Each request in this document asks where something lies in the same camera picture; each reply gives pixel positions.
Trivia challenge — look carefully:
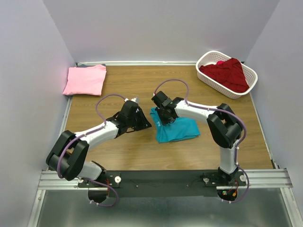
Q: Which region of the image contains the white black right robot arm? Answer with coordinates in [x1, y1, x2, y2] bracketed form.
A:
[151, 91, 246, 185]

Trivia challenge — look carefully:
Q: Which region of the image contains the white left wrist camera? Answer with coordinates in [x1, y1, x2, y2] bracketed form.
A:
[124, 97, 140, 104]

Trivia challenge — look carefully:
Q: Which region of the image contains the teal t-shirt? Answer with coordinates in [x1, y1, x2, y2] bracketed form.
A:
[150, 107, 201, 143]

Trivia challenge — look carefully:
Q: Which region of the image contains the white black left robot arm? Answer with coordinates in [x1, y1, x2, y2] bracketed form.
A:
[46, 100, 152, 187]

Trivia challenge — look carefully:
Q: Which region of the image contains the dark red t-shirt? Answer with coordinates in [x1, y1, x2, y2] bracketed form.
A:
[199, 58, 249, 93]

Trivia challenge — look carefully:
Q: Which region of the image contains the aluminium table frame rail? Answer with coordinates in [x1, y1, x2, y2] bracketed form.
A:
[38, 169, 293, 190]

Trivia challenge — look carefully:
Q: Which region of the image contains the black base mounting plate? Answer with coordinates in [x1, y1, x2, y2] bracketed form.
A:
[78, 169, 247, 198]

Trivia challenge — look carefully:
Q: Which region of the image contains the dark folded t-shirt underneath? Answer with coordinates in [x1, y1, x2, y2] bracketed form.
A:
[76, 64, 106, 68]

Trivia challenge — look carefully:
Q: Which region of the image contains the folded pink t-shirt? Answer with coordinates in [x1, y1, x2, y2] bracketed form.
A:
[62, 65, 107, 96]

